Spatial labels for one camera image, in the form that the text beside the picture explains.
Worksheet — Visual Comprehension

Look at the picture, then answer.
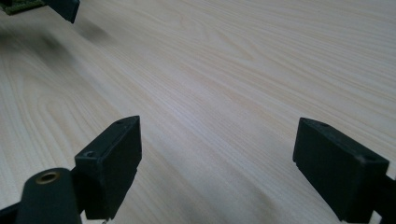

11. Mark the dark green cloth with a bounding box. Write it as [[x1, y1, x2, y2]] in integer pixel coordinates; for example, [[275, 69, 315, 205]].
[[0, 0, 47, 17]]

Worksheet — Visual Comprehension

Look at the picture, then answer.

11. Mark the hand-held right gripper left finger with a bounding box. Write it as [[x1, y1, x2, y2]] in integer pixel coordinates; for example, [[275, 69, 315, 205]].
[[74, 115, 143, 221]]

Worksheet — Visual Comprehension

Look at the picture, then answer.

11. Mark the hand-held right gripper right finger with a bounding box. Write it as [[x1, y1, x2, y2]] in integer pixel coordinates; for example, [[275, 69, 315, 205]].
[[292, 117, 390, 224]]

